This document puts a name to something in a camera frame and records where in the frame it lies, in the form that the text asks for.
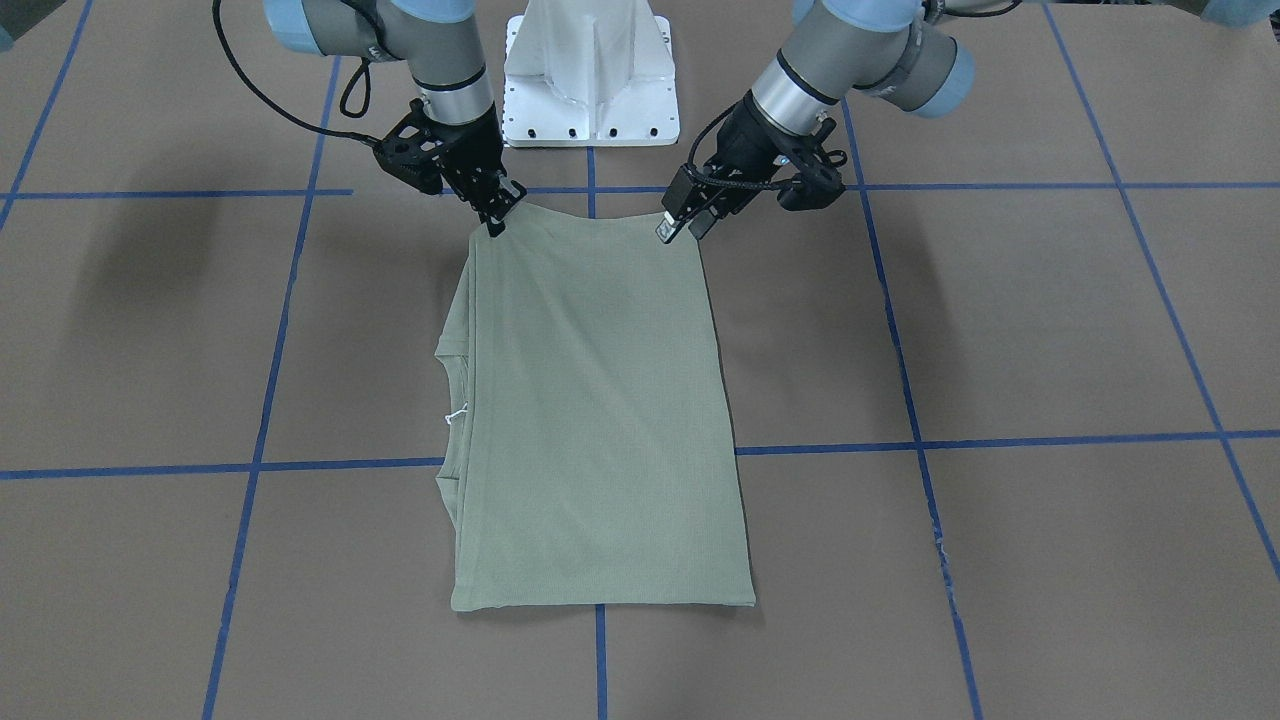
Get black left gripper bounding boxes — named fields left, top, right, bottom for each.
left=655, top=92, right=797, bottom=243

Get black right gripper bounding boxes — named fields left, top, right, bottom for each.
left=428, top=105, right=529, bottom=238

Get olive green long-sleeve shirt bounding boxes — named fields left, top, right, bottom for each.
left=435, top=202, right=756, bottom=612

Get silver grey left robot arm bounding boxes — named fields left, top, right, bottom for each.
left=655, top=1, right=1015, bottom=243

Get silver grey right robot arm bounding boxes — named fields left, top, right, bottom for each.
left=262, top=1, right=527, bottom=237

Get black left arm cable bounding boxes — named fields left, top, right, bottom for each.
left=685, top=100, right=820, bottom=196

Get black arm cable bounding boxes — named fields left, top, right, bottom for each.
left=685, top=100, right=820, bottom=196
left=212, top=0, right=387, bottom=146

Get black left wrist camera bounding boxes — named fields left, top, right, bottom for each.
left=777, top=117, right=849, bottom=211

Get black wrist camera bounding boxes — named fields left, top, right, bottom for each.
left=372, top=99, right=444, bottom=196
left=777, top=117, right=849, bottom=211

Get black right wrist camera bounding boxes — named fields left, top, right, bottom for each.
left=372, top=99, right=444, bottom=196

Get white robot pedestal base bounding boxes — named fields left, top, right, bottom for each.
left=500, top=1, right=681, bottom=149

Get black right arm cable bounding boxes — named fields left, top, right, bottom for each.
left=212, top=0, right=387, bottom=146

